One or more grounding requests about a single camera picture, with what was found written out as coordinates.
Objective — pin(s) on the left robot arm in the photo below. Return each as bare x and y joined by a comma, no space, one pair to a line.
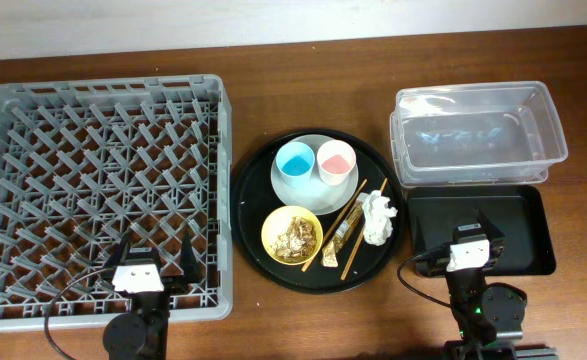
142,331

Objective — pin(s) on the wooden chopstick left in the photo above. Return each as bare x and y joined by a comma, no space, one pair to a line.
336,223

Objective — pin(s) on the food scraps and rice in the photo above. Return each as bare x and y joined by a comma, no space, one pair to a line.
297,243

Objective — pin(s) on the light grey plate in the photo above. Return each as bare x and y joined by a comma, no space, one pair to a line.
315,195

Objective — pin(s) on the wooden chopstick right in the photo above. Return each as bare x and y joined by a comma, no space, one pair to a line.
358,243

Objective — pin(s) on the pink cup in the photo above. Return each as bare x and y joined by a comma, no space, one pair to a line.
336,159

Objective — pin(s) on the grey dishwasher rack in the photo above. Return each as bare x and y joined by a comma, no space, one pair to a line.
84,162

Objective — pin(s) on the blue cup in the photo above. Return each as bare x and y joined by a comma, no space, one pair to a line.
295,162

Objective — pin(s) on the white tissue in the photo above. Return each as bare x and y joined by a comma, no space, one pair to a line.
378,217

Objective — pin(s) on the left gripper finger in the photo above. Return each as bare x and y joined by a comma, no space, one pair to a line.
191,272
120,254

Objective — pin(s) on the round black tray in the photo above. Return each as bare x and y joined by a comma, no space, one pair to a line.
253,199

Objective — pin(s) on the clear plastic bin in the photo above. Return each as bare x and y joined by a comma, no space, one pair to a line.
476,134

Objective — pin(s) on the wooden chopstick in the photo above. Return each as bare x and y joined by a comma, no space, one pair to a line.
358,243
336,223

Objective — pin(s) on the yellow bowl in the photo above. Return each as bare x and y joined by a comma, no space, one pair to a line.
277,222

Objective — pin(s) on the black rectangular tray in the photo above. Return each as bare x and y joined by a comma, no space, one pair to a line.
516,211

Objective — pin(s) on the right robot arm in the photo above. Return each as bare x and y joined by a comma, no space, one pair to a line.
489,316

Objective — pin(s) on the gold snack wrapper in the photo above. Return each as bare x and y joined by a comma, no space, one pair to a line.
343,233

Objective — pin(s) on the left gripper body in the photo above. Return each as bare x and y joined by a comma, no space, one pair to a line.
174,282

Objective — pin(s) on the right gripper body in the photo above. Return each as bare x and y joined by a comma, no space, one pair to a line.
496,248

